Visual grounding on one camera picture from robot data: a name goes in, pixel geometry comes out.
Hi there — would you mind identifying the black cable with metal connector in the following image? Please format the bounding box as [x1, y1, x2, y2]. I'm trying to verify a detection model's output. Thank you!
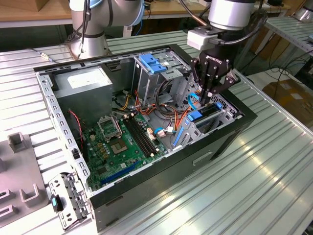
[28, 47, 61, 65]

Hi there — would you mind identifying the bundle of coloured wires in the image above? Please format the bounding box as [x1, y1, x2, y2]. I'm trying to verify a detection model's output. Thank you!
[111, 89, 194, 134]

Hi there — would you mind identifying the green motherboard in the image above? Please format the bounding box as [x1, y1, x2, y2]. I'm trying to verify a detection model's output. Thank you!
[83, 114, 169, 190]

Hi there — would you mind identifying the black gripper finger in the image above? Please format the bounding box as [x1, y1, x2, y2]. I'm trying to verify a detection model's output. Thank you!
[190, 57, 210, 106]
[207, 62, 239, 106]

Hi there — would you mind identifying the CPU socket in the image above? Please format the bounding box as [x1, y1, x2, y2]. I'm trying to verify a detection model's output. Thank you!
[110, 139, 129, 155]

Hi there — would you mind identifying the grey optical drive cage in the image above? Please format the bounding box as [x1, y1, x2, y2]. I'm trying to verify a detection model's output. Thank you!
[132, 50, 191, 108]

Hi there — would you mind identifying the wooden desk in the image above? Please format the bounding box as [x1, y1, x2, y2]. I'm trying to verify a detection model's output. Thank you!
[0, 0, 291, 29]

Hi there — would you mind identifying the metal slat side table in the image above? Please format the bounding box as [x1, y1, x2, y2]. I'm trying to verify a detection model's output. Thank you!
[265, 16, 313, 53]

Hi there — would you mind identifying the blue data wire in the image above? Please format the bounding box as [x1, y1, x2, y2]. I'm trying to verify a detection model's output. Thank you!
[188, 93, 202, 111]

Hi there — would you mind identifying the black case fan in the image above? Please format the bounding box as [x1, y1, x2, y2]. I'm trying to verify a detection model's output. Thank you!
[67, 109, 85, 157]

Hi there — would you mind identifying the blue expansion slot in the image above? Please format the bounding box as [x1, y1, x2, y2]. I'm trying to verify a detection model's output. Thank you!
[100, 160, 140, 186]

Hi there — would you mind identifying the brown cardboard box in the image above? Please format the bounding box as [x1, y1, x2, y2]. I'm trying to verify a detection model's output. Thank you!
[263, 78, 313, 123]

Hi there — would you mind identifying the grey parts rack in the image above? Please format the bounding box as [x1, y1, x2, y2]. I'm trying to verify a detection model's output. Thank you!
[0, 132, 49, 221]

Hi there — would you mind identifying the hard disk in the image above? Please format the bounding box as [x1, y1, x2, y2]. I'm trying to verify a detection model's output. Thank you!
[172, 102, 224, 148]

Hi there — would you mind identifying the metal rear slot bracket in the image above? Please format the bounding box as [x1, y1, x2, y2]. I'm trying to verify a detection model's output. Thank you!
[48, 172, 94, 231]

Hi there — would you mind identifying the black open PC case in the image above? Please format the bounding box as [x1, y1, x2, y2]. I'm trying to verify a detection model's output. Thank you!
[33, 43, 258, 233]

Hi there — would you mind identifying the blue plastic drive latch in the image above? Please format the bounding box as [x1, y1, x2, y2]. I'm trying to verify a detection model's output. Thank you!
[138, 53, 167, 75]

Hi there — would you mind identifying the grey power supply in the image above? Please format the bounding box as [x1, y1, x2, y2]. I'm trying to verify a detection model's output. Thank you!
[53, 66, 113, 123]

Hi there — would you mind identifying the black RAM slot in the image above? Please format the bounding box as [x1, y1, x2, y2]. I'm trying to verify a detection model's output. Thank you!
[130, 115, 159, 154]
[124, 117, 153, 158]

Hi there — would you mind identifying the metal socket cover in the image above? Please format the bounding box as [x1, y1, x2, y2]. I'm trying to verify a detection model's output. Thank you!
[97, 115, 123, 141]

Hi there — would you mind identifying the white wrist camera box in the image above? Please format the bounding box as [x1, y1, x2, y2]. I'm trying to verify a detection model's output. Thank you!
[187, 29, 219, 51]

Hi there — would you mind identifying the grey metal disk bay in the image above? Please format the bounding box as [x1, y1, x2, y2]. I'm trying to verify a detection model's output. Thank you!
[170, 102, 243, 151]

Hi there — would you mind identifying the black latch with blue mark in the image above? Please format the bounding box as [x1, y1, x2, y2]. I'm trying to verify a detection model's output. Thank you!
[50, 194, 64, 212]

